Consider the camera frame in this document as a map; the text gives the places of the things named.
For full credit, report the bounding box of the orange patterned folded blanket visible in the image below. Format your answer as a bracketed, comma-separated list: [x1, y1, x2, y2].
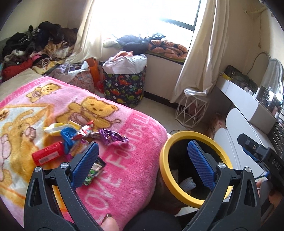
[148, 39, 188, 60]

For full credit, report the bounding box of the yellow rim trash bin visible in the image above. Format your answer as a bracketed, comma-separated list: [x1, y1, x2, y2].
[159, 131, 233, 208]

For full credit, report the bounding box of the green black snack packet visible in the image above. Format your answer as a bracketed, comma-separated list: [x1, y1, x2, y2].
[83, 157, 106, 186]

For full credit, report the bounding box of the right cream curtain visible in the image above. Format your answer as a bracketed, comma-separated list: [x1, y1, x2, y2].
[170, 1, 230, 103]

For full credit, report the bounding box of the orange bag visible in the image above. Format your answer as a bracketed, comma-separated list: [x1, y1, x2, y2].
[85, 58, 103, 93]

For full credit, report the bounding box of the red cylindrical can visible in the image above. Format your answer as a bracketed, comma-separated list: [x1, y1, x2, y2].
[32, 141, 64, 166]

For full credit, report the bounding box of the yellow white snack bag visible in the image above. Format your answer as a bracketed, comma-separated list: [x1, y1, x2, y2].
[43, 120, 81, 136]

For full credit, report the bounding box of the white wire side table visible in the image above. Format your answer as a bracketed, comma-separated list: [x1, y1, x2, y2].
[175, 88, 209, 128]

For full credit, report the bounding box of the left cream curtain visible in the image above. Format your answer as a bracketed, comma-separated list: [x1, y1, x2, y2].
[65, 1, 103, 63]

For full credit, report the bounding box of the purple snack wrapper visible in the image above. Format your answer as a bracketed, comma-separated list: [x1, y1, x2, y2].
[88, 129, 129, 145]

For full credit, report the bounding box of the white plastic bag in basket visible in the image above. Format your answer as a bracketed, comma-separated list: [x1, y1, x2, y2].
[103, 54, 147, 74]

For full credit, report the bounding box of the dark jacket on sill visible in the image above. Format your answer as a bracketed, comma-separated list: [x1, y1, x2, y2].
[116, 33, 166, 55]

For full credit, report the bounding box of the cream curtain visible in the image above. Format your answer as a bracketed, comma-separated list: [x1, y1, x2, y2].
[65, 1, 103, 63]
[170, 1, 230, 103]

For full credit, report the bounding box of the grey white clothes heap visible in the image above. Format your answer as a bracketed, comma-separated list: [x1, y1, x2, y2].
[49, 61, 89, 83]

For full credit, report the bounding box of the black drawer organizer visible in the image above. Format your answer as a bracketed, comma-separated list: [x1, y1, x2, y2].
[268, 108, 284, 158]

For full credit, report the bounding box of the pink bear blanket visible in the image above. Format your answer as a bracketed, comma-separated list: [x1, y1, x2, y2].
[1, 77, 168, 229]

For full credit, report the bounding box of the window frame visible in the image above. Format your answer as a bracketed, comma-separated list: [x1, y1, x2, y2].
[161, 0, 201, 31]

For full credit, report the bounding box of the blue glove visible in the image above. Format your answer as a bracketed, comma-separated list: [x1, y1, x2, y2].
[60, 127, 77, 154]

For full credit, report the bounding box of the small purple orange wrapper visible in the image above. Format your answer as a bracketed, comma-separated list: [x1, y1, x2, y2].
[66, 139, 89, 162]

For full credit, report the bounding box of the mirror on dresser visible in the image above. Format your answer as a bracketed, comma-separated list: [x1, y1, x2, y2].
[256, 59, 283, 113]

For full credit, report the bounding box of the person's left hand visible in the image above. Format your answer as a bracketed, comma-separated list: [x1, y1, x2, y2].
[101, 213, 119, 231]

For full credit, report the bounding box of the pile of dark clothes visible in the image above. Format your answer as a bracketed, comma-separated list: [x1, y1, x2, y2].
[1, 21, 78, 82]

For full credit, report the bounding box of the floral fabric bag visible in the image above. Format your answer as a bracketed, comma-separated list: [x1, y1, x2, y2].
[68, 70, 95, 93]

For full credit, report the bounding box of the person's right hand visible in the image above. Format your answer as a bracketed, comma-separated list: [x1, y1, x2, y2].
[256, 179, 274, 224]

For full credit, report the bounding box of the red white candy wrapper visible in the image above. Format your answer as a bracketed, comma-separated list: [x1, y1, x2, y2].
[72, 120, 94, 141]

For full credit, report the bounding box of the dinosaur print laundry basket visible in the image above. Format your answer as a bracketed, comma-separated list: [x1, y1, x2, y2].
[103, 66, 147, 108]

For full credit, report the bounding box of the black bag on dresser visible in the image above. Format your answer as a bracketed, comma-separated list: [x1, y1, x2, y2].
[224, 65, 258, 93]

